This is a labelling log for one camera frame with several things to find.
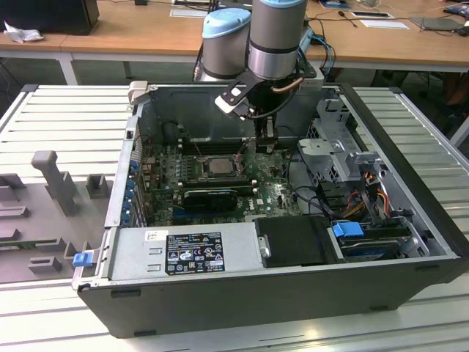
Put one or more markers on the coin battery in black holder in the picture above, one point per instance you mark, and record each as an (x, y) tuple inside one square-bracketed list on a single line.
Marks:
[(266, 150)]

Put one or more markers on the grey metal power supply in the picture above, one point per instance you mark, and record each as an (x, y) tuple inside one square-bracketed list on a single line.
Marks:
[(128, 256)]

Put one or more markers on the grey closed laptop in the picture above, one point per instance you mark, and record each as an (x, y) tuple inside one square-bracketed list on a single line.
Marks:
[(436, 23)]

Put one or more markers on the green RAM stick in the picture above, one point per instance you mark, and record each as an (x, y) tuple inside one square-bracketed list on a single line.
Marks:
[(22, 246)]

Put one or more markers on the white barcode sticker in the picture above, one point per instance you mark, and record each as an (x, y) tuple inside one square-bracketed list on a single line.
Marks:
[(156, 235)]

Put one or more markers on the black graphics card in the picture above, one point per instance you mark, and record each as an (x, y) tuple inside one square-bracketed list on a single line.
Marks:
[(209, 201)]

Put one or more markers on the white paper sheet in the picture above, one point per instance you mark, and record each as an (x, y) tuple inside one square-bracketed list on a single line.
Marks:
[(384, 24)]

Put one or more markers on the green motherboard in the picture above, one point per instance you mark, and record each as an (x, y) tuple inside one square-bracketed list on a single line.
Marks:
[(271, 179)]

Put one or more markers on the RAM slot with black clips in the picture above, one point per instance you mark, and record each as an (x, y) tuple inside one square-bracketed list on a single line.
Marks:
[(227, 143), (227, 151), (243, 186)]

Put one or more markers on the hard disk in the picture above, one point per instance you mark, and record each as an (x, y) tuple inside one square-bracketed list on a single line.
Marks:
[(370, 250)]

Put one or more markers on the crumpled white paper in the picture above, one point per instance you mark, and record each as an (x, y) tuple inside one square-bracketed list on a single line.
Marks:
[(22, 33)]

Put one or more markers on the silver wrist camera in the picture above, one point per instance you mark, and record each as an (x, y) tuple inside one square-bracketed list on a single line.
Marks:
[(229, 106), (313, 84)]

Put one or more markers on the blue case latch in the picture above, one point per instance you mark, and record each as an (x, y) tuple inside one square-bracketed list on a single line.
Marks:
[(82, 259)]

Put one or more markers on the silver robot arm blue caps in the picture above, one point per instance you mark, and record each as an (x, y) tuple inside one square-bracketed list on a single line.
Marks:
[(273, 36)]

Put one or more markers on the thin metal locking lever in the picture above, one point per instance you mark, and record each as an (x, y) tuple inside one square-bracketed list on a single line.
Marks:
[(246, 144), (199, 150)]

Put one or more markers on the grey parts rack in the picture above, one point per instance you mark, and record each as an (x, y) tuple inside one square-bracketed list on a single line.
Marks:
[(36, 220)]

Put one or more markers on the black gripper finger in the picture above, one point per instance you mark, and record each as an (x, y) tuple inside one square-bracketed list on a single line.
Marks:
[(261, 132)]

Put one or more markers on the blue disk carrier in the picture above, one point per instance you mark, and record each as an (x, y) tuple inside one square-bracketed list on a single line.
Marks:
[(346, 231)]

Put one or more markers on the metal disk bay frame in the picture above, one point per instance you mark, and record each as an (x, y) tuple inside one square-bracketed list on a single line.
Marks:
[(370, 161)]

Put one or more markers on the silver CPU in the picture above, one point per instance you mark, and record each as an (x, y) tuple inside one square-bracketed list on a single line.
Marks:
[(217, 166)]

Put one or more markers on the perforated metal drive cage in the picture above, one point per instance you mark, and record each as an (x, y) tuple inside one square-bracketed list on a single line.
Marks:
[(318, 146)]

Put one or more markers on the CPU socket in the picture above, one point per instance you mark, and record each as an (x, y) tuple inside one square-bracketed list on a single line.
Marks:
[(231, 173)]

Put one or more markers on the black plastic air shroud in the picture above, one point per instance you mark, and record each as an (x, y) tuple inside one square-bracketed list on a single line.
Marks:
[(293, 238)]

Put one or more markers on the RAM slot with white clips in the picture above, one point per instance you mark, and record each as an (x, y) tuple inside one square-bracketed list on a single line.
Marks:
[(220, 181), (227, 147), (227, 139)]

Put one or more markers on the wooden desk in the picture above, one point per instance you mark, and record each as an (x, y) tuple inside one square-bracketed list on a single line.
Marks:
[(128, 33), (384, 44)]

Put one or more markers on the black desktop computer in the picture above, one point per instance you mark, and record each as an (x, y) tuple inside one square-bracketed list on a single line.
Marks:
[(47, 14)]

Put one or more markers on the black rating label sticker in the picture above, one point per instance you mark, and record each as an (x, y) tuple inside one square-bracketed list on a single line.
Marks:
[(196, 253)]

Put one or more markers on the blue white booklet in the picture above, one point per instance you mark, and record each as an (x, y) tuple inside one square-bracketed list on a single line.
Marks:
[(335, 3)]

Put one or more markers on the black and metal PC case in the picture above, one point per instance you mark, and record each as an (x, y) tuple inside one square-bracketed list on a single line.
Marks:
[(256, 304)]

